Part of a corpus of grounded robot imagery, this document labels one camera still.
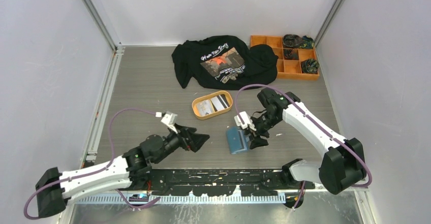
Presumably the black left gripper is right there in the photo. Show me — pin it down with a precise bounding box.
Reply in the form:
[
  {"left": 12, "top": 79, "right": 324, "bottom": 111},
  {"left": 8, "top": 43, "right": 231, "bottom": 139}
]
[{"left": 153, "top": 123, "right": 209, "bottom": 164}]

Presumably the blue leather card holder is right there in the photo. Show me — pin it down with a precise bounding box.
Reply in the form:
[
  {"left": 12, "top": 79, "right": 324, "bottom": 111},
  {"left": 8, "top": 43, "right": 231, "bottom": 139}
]
[{"left": 226, "top": 127, "right": 250, "bottom": 154}]

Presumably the yellow oval tray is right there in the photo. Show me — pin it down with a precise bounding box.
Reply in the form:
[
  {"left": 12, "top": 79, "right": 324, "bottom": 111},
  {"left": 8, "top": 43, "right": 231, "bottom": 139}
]
[{"left": 192, "top": 90, "right": 233, "bottom": 120}]

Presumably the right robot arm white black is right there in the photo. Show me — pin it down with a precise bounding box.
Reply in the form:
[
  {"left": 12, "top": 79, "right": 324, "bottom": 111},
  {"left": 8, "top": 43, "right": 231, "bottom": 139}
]
[{"left": 239, "top": 88, "right": 369, "bottom": 195}]

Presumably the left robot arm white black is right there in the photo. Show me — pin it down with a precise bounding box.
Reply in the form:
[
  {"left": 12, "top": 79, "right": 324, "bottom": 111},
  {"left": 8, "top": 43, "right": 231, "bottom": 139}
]
[{"left": 35, "top": 124, "right": 210, "bottom": 218}]

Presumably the silver vip card in tray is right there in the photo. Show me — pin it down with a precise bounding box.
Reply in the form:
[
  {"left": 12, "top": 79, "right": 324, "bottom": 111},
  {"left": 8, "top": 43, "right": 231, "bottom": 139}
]
[{"left": 196, "top": 101, "right": 213, "bottom": 117}]

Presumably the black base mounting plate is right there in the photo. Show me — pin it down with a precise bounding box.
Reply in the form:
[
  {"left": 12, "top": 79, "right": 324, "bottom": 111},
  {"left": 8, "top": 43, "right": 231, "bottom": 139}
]
[{"left": 122, "top": 169, "right": 301, "bottom": 197}]

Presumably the orange wooden compartment tray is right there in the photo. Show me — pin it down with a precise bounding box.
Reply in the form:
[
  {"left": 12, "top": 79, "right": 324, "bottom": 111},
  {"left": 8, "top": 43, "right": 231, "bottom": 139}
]
[{"left": 250, "top": 35, "right": 320, "bottom": 81}]

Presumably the black printed t-shirt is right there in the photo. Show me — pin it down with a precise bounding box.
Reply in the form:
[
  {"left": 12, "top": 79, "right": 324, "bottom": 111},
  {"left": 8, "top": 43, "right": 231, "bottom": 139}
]
[{"left": 171, "top": 35, "right": 279, "bottom": 90}]

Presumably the green patterned sock lower right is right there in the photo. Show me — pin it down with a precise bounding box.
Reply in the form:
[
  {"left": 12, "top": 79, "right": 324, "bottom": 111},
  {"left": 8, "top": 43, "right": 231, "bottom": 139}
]
[{"left": 300, "top": 58, "right": 320, "bottom": 74}]

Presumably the dark sock middle compartment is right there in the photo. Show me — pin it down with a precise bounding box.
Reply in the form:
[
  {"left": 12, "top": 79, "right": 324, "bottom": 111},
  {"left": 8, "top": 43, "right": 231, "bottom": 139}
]
[{"left": 283, "top": 48, "right": 299, "bottom": 60}]

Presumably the dark rolled sock top left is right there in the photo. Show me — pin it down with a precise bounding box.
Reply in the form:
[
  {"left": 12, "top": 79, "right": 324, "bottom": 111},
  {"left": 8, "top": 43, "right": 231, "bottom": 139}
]
[{"left": 282, "top": 34, "right": 303, "bottom": 48}]

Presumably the green rolled sock top right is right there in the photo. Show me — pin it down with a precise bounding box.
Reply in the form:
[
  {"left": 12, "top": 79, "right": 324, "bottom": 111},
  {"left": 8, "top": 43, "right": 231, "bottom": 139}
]
[{"left": 299, "top": 36, "right": 315, "bottom": 49}]

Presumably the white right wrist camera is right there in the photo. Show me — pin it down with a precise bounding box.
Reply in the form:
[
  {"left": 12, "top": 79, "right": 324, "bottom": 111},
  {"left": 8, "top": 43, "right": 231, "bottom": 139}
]
[{"left": 234, "top": 111, "right": 256, "bottom": 131}]

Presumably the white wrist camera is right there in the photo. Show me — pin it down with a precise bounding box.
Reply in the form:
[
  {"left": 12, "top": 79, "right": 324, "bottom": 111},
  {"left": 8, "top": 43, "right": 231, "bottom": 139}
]
[
  {"left": 234, "top": 111, "right": 256, "bottom": 131},
  {"left": 161, "top": 111, "right": 178, "bottom": 133}
]

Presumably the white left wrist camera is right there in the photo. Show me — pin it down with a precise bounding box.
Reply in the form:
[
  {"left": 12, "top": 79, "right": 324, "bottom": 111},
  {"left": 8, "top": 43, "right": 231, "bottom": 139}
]
[{"left": 161, "top": 111, "right": 178, "bottom": 133}]

